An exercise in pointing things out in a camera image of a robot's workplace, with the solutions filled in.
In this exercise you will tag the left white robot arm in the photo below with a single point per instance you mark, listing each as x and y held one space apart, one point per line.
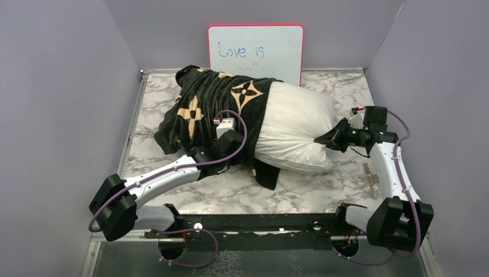
118 206

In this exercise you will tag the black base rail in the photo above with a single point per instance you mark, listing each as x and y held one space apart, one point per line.
249 232

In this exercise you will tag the black floral plush pillowcase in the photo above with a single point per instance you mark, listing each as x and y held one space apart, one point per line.
205 93

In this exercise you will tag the clear plastic ruler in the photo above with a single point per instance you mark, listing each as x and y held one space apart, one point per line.
372 180

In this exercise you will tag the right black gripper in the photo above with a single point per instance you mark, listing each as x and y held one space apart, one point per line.
334 139

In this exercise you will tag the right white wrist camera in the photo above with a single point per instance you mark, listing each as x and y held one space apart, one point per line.
356 120

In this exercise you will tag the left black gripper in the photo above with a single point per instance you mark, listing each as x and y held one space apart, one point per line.
235 159

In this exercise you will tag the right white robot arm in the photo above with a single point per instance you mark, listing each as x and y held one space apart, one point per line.
401 221

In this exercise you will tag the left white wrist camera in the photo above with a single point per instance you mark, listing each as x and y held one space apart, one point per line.
224 126

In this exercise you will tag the pink framed whiteboard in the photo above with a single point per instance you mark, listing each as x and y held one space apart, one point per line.
263 50

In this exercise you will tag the white pillow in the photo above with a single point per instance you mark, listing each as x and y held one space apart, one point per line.
294 117

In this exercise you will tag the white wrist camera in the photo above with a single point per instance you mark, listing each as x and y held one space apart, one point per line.
224 126
356 120

